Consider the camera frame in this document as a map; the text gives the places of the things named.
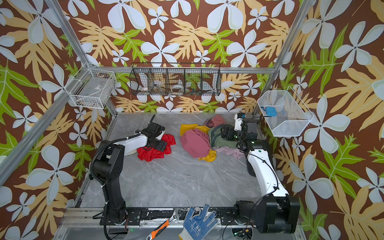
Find blue dotted work glove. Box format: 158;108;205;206
179;204;220;240

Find orange adjustable wrench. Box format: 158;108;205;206
146;215;177;240

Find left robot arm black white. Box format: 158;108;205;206
90;116;168;226

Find white wire basket left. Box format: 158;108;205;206
67;64;117;109

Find black wire basket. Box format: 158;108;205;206
129;63;222;96

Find light pink cloth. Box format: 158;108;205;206
215;147;245;160

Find blue object in basket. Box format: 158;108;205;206
264;107;277;117

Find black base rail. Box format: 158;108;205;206
107;207;249;227

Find yellow cloth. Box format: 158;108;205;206
179;123;217;163

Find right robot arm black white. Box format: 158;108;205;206
221;113;300;234

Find tape roll white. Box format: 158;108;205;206
171;84;184;93

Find mauve pink cloth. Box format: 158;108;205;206
179;113;226;159

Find white mesh basket right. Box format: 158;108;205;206
258;90;314;138

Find green cloth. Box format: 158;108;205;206
208;124;238;149

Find red cloth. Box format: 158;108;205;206
137;134;176;162

